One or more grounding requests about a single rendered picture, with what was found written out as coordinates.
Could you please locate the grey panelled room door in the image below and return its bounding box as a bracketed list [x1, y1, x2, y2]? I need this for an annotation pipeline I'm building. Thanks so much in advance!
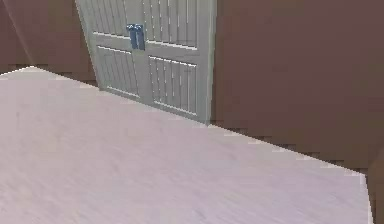
[74, 0, 218, 125]

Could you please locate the blue door handle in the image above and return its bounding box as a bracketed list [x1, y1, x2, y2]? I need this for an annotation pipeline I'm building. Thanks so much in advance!
[125, 23, 147, 52]

